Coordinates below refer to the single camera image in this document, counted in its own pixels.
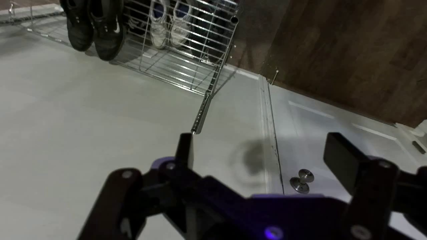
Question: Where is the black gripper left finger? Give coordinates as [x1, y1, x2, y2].
[77, 132, 211, 240]

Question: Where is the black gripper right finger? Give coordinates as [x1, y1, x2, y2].
[323, 132, 427, 240]

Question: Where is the silver round door knob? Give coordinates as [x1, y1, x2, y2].
[297, 168, 316, 184]

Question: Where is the silver deadbolt lock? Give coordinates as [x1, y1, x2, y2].
[288, 176, 311, 195]

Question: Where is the white panel door with knob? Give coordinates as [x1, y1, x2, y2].
[265, 79, 427, 240]

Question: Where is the thin metal door stop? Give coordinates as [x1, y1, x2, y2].
[269, 68, 281, 85]

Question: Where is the chrome wire shoe rack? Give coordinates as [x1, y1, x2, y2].
[24, 0, 243, 136]

